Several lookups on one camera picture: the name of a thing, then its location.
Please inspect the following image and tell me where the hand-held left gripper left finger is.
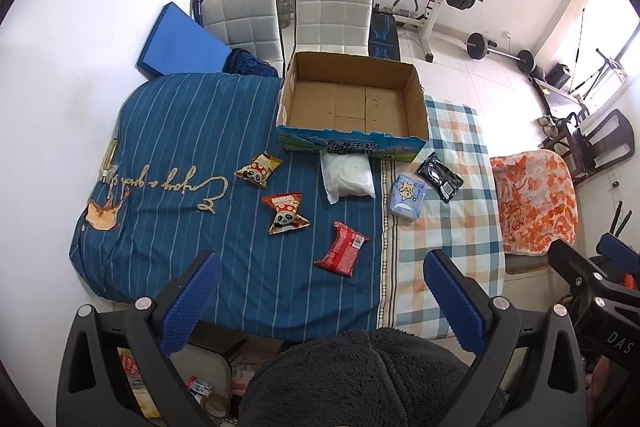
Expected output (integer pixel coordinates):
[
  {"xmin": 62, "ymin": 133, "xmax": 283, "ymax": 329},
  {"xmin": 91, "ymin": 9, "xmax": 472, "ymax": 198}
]
[{"xmin": 56, "ymin": 251, "xmax": 223, "ymax": 427}]

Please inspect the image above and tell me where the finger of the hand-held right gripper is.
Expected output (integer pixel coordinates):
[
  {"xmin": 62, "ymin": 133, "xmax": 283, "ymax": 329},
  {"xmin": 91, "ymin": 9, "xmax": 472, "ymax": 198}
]
[
  {"xmin": 546, "ymin": 239, "xmax": 612, "ymax": 290},
  {"xmin": 599, "ymin": 232, "xmax": 640, "ymax": 293}
]

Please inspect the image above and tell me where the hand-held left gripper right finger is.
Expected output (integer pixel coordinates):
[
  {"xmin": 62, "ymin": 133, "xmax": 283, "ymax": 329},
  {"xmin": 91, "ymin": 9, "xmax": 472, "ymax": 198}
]
[{"xmin": 422, "ymin": 249, "xmax": 588, "ymax": 427}]

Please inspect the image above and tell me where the light blue tissue pack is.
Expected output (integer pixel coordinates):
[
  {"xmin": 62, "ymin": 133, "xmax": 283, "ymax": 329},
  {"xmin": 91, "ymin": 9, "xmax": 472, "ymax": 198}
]
[{"xmin": 389, "ymin": 174, "xmax": 427, "ymax": 221}]

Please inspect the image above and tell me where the red snack packet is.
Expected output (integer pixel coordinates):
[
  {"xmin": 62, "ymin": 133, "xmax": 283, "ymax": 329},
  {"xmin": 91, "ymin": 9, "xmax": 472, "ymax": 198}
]
[{"xmin": 314, "ymin": 221, "xmax": 371, "ymax": 278}]

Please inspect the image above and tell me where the black plastic packet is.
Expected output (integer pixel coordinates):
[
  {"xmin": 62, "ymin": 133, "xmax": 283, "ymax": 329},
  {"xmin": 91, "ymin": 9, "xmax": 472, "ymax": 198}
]
[{"xmin": 416, "ymin": 152, "xmax": 464, "ymax": 204}]

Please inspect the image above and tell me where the orange panda snack packet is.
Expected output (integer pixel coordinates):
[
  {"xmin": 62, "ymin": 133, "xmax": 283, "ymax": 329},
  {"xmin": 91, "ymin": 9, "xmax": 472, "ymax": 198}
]
[{"xmin": 262, "ymin": 192, "xmax": 311, "ymax": 236}]

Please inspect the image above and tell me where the yellow panda snack packet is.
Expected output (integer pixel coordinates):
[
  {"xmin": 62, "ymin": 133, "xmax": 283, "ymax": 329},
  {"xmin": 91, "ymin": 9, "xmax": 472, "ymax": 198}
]
[{"xmin": 235, "ymin": 152, "xmax": 284, "ymax": 186}]

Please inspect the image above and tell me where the white plastic bag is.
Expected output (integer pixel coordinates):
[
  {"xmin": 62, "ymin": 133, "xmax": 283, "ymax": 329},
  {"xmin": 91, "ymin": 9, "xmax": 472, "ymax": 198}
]
[{"xmin": 320, "ymin": 152, "xmax": 377, "ymax": 205}]

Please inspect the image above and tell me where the cardboard box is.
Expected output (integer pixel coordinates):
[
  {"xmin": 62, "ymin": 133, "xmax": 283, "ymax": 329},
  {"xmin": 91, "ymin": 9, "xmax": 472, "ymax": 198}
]
[{"xmin": 276, "ymin": 52, "xmax": 430, "ymax": 164}]

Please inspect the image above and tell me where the orange floral blanket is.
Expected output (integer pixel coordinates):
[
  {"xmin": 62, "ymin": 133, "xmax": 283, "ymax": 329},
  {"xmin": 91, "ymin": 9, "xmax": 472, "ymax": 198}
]
[{"xmin": 489, "ymin": 149, "xmax": 580, "ymax": 258}]

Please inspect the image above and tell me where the plaid bed sheet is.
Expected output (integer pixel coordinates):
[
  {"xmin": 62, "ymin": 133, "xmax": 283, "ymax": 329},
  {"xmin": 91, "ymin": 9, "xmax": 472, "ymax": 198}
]
[{"xmin": 375, "ymin": 96, "xmax": 507, "ymax": 340}]

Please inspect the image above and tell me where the small white carton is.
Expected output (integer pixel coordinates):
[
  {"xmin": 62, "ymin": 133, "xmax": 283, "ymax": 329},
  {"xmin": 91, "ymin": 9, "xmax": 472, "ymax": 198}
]
[{"xmin": 187, "ymin": 376, "xmax": 213, "ymax": 398}]

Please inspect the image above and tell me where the red and white packet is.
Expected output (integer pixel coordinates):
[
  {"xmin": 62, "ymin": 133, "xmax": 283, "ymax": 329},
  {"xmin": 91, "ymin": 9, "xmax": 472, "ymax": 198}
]
[{"xmin": 119, "ymin": 347, "xmax": 143, "ymax": 380}]

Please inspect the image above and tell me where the brown tape roll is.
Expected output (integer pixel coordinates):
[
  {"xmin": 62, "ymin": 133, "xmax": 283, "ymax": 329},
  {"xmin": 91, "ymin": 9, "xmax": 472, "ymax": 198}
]
[{"xmin": 202, "ymin": 394, "xmax": 232, "ymax": 418}]

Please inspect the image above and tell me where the dark wooden chair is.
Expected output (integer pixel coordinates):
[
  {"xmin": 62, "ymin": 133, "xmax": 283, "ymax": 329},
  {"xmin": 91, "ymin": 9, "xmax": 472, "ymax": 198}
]
[{"xmin": 542, "ymin": 109, "xmax": 636, "ymax": 188}]

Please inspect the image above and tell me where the dark grey fleece clothing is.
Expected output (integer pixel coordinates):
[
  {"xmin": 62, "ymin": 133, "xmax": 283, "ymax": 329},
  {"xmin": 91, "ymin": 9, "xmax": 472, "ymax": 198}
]
[{"xmin": 240, "ymin": 327, "xmax": 506, "ymax": 427}]

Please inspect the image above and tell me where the blue striped quilt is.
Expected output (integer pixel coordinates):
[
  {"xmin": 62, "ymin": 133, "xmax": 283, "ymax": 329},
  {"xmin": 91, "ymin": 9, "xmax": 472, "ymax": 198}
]
[{"xmin": 69, "ymin": 72, "xmax": 388, "ymax": 343}]

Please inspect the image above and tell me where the black metal stand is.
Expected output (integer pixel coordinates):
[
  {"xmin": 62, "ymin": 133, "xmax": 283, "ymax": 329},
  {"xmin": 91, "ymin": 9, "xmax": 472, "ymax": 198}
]
[{"xmin": 575, "ymin": 49, "xmax": 628, "ymax": 98}]

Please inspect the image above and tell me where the small black case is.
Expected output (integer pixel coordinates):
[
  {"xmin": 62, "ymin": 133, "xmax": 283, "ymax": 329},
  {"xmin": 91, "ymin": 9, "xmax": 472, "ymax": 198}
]
[{"xmin": 547, "ymin": 63, "xmax": 573, "ymax": 88}]

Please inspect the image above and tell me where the short barbell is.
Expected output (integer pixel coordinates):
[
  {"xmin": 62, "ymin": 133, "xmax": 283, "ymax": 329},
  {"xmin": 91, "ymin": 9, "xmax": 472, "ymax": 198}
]
[{"xmin": 462, "ymin": 33, "xmax": 536, "ymax": 72}]

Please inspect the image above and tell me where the dark blue cloth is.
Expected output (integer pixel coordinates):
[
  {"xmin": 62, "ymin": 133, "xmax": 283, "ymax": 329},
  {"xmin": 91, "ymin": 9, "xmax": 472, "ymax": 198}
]
[{"xmin": 222, "ymin": 48, "xmax": 280, "ymax": 78}]

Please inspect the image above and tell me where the blue foam mat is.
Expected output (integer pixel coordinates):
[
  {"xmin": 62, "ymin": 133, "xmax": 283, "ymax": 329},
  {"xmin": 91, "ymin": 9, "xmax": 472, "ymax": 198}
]
[{"xmin": 136, "ymin": 2, "xmax": 233, "ymax": 75}]

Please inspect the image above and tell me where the black blue weight bench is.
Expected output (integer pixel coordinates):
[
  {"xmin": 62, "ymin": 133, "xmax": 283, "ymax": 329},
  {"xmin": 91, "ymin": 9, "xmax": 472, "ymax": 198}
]
[{"xmin": 368, "ymin": 9, "xmax": 402, "ymax": 60}]

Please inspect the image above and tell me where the white padded chair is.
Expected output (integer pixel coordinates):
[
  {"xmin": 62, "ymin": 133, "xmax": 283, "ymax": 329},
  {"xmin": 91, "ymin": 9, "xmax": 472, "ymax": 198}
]
[
  {"xmin": 291, "ymin": 0, "xmax": 376, "ymax": 58},
  {"xmin": 199, "ymin": 0, "xmax": 286, "ymax": 75}
]

